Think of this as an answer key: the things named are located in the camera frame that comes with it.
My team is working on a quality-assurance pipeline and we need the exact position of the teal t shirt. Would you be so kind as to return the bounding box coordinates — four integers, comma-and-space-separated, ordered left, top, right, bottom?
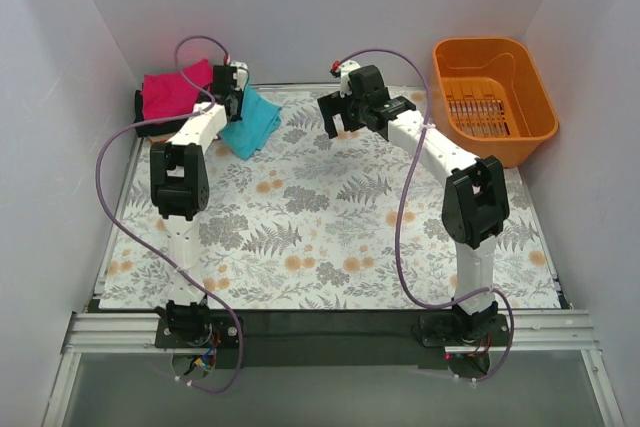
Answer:
219, 86, 281, 160

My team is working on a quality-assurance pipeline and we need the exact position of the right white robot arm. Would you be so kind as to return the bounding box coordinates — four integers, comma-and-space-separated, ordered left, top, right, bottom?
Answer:
318, 60, 510, 346

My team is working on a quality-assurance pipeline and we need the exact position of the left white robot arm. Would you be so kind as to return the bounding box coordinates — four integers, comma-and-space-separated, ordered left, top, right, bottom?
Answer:
150, 61, 249, 348

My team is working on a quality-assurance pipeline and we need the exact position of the pink folded t shirt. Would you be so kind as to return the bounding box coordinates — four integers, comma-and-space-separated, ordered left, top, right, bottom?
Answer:
141, 59, 213, 120

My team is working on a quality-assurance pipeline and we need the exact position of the black folded t shirt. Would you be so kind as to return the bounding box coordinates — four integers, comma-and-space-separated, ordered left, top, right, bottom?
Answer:
134, 90, 186, 138

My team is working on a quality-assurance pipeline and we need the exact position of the floral patterned table mat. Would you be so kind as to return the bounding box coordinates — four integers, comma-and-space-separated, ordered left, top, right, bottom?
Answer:
96, 89, 560, 310

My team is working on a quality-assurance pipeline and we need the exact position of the orange plastic basket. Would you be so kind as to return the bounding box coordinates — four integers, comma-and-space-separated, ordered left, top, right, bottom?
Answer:
430, 37, 559, 168

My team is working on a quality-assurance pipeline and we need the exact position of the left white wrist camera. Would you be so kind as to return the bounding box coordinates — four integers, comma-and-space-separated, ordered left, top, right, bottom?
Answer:
226, 60, 250, 90

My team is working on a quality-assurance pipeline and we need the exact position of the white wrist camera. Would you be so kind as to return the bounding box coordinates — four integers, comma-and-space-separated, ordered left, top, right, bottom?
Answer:
330, 60, 361, 98
226, 60, 250, 90

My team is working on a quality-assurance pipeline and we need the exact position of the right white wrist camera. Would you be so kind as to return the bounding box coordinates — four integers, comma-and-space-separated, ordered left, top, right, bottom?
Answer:
330, 60, 361, 98

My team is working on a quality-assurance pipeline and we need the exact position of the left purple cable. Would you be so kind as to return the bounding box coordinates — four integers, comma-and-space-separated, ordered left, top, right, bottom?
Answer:
95, 35, 245, 394

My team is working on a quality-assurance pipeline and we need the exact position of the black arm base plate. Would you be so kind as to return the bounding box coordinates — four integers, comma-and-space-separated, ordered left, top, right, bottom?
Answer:
154, 305, 510, 373

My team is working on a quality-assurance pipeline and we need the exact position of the aluminium frame rail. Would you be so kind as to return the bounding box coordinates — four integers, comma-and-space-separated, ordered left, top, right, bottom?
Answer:
63, 309, 601, 353

